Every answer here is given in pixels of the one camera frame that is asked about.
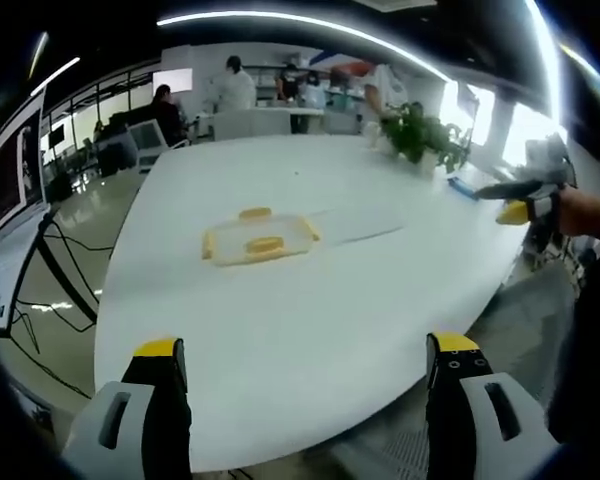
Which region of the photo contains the person's dark clothing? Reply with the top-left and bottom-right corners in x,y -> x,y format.
547,227 -> 600,449

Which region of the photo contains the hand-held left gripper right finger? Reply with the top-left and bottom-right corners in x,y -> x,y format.
424,332 -> 557,480

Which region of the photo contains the white monitor stand cart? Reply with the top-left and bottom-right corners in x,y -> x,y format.
0,202 -> 57,337

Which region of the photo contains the ceiling light strip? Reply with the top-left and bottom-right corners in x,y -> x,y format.
156,10 -> 452,82

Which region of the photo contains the computer monitor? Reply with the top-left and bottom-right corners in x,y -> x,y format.
0,93 -> 50,237

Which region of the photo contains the clear box with yellow buckles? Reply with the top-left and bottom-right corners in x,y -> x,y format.
201,206 -> 322,268

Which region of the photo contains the clear plastic sheet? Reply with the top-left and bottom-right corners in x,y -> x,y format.
304,203 -> 406,246

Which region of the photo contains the black cable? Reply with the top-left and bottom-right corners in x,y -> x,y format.
10,219 -> 112,356

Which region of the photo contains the white office chair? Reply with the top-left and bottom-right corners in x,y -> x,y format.
126,118 -> 190,169

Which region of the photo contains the blue flat object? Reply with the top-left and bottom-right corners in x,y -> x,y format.
446,174 -> 480,202

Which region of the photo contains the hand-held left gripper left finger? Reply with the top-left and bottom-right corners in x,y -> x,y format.
62,338 -> 194,480

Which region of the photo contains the green potted plant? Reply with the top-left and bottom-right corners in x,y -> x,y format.
378,101 -> 475,175

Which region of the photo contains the grey mesh office chair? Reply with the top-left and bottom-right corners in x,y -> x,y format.
329,267 -> 584,480

